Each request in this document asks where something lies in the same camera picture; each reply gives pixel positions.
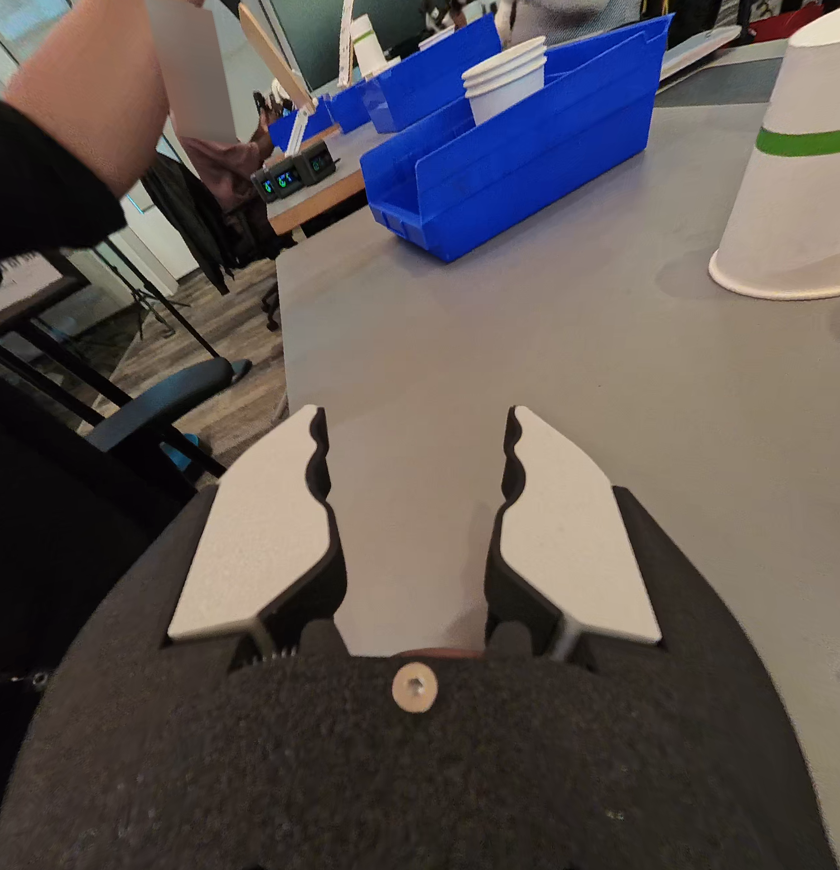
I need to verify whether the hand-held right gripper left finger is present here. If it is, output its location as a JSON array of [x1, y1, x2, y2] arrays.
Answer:
[[167, 406, 348, 670]]

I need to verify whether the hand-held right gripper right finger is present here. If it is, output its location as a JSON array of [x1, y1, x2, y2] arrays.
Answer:
[[484, 406, 663, 663]]

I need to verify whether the blue plastic bin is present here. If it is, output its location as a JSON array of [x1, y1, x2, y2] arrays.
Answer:
[[267, 109, 339, 152], [325, 80, 373, 134], [361, 14, 504, 134], [360, 14, 674, 265]]

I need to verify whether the green banded white paper cup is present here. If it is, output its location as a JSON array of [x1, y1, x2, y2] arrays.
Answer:
[[707, 7, 840, 301]]

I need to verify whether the nested stack of paper cups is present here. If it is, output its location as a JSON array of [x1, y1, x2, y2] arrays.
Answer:
[[461, 35, 549, 127]]

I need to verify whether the person's left forearm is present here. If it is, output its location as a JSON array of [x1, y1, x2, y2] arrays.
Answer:
[[4, 0, 173, 199]]

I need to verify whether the black office chair armrest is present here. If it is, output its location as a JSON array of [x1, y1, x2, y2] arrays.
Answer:
[[87, 357, 235, 485]]

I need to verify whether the black floor stand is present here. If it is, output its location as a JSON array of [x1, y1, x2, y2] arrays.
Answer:
[[97, 238, 254, 383]]

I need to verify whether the black hanging jacket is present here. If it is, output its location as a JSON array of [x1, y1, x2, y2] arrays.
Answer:
[[143, 153, 235, 297]]

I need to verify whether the framed tag sign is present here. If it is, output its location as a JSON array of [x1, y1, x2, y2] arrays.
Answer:
[[0, 248, 93, 335]]

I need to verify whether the black and wood easel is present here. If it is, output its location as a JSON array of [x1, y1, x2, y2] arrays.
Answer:
[[203, 0, 320, 113]]

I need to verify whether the silver closed laptop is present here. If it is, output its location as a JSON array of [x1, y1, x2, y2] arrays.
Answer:
[[658, 26, 742, 86]]

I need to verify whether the white upright card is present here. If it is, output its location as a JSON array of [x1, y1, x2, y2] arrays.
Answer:
[[337, 0, 357, 87]]

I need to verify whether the red bag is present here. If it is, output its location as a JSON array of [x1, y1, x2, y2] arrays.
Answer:
[[749, 3, 830, 43]]

